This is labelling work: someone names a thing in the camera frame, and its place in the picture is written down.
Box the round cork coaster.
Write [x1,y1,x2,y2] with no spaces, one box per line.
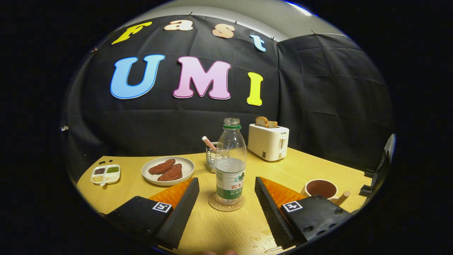
[208,192,246,212]

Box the cream cup with wooden handle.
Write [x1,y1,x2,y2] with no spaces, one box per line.
[300,179,351,206]

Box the black stand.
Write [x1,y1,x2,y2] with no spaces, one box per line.
[359,133,396,199]

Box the white round plate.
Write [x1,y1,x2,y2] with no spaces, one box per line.
[142,156,195,186]

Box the white toaster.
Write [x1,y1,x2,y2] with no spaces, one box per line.
[248,124,290,162]

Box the metal wire holder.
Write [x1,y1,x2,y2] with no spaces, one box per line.
[206,142,229,173]

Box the black backdrop cloth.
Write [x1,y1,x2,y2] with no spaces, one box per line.
[60,14,395,185]

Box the clear plastic juice bottle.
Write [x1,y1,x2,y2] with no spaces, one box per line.
[215,118,247,206]

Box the wooden table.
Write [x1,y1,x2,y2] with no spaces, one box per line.
[76,147,374,255]

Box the striped straw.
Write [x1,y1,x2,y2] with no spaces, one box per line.
[202,136,217,152]

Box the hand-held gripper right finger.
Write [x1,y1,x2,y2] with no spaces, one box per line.
[254,176,354,249]

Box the white divided condiment dish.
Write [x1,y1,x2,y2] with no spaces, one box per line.
[91,164,121,186]

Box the brown meat patty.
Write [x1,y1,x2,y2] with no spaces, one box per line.
[157,163,183,182]
[148,159,176,175]

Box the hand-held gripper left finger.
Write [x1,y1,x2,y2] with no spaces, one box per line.
[103,177,200,249]

